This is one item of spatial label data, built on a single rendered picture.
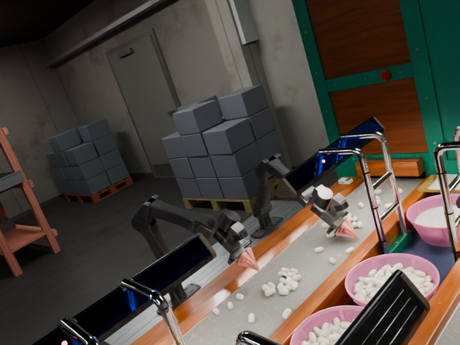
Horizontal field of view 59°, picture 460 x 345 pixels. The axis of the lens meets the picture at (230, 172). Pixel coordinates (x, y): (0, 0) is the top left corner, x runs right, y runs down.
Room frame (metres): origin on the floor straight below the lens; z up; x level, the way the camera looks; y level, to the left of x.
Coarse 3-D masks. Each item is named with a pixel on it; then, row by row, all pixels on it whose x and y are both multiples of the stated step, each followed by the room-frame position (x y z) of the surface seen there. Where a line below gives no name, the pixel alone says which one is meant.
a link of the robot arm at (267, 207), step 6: (270, 174) 1.71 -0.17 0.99; (258, 180) 1.77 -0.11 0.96; (264, 180) 1.71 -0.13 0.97; (270, 180) 1.74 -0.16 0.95; (258, 186) 1.80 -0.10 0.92; (264, 186) 1.74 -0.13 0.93; (270, 186) 1.77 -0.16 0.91; (258, 192) 1.81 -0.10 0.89; (264, 192) 1.77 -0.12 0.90; (258, 198) 1.83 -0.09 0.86; (264, 198) 1.79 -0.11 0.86; (258, 204) 1.83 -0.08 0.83; (264, 204) 1.81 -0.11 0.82; (270, 204) 1.85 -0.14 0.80; (264, 210) 1.83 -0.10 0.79
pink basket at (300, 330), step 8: (320, 312) 1.01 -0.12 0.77; (328, 312) 1.00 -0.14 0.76; (336, 312) 1.00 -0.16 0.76; (344, 312) 0.99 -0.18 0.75; (352, 312) 0.98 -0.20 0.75; (304, 320) 0.99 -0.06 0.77; (320, 320) 1.00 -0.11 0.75; (328, 320) 1.00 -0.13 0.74; (344, 320) 0.99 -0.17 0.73; (352, 320) 0.98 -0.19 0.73; (296, 328) 0.97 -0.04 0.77; (304, 328) 0.98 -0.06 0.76; (312, 328) 0.99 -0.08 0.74; (320, 328) 0.99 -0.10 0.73; (296, 336) 0.95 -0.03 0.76; (304, 336) 0.97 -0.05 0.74; (296, 344) 0.93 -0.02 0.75
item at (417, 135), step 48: (336, 0) 1.85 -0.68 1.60; (384, 0) 1.69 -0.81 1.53; (432, 0) 1.55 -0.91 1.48; (336, 48) 1.90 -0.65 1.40; (384, 48) 1.72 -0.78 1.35; (432, 48) 1.57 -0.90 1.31; (336, 96) 1.95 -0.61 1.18; (384, 96) 1.76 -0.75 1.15; (432, 96) 1.59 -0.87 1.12; (432, 144) 1.62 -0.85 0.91
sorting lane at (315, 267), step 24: (360, 192) 1.77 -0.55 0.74; (384, 192) 1.69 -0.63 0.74; (408, 192) 1.61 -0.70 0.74; (360, 216) 1.54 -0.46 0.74; (312, 240) 1.48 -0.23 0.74; (336, 240) 1.42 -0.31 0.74; (360, 240) 1.36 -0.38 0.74; (288, 264) 1.36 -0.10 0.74; (312, 264) 1.31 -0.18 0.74; (336, 264) 1.26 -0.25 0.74; (240, 288) 1.31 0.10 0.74; (312, 288) 1.17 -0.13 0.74; (240, 312) 1.17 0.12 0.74; (264, 312) 1.13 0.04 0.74; (192, 336) 1.13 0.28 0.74; (216, 336) 1.09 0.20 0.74; (264, 336) 1.02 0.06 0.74
